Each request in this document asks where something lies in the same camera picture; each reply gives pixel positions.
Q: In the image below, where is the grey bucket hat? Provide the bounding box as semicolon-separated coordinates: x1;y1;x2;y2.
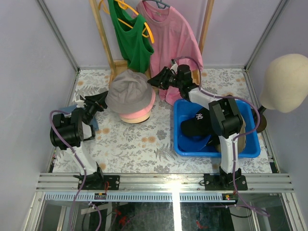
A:
105;69;153;114

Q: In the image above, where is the green tank top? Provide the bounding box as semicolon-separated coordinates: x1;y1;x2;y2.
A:
108;0;154;74

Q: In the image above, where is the pink t-shirt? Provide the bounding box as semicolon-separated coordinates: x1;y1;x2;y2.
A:
136;0;204;106

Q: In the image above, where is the folded blue cloth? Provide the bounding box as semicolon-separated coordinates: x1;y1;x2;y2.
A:
59;104;99;131

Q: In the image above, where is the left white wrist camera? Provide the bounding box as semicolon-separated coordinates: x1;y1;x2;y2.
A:
74;95;85;108

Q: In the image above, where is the wooden clothes rack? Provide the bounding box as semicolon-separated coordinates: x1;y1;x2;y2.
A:
89;0;215;85

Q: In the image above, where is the khaki hat in bin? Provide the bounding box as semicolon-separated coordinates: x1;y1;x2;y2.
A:
214;119;246;153

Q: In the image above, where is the grey blue hanger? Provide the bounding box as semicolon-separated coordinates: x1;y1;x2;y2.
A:
143;0;170;9

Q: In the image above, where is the pink bucket hat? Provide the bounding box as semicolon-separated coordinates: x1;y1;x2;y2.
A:
119;90;156;119

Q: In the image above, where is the black baseball cap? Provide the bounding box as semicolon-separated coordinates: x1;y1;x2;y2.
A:
180;108;215;137

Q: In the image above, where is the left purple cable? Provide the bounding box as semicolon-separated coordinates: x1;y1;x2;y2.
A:
49;110;87;231

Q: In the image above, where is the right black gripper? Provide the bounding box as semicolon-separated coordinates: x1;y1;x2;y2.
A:
148;67;183;91

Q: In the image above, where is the yellow hanger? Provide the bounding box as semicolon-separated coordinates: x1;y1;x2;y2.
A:
99;0;155;44

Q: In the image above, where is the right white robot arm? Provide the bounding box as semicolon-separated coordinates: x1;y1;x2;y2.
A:
148;64;243;190

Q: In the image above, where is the blue cap in bin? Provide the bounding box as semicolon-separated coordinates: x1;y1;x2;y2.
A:
178;135;211;152

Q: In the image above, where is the aluminium rail base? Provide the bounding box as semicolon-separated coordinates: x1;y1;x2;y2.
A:
35;173;295;203

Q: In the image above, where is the peach bucket hat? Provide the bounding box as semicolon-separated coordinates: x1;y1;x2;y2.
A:
119;112;151;124

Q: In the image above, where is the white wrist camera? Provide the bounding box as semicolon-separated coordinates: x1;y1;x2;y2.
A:
74;95;85;108
170;59;179;75

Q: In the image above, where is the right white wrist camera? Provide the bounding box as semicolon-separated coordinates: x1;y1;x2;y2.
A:
170;59;179;75

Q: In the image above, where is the blue plastic bin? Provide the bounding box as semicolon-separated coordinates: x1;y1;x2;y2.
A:
174;99;260;158

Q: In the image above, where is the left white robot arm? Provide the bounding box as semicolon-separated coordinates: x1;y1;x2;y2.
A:
49;91;109;190

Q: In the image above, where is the beige mannequin head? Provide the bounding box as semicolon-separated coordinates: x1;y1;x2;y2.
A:
251;53;308;133

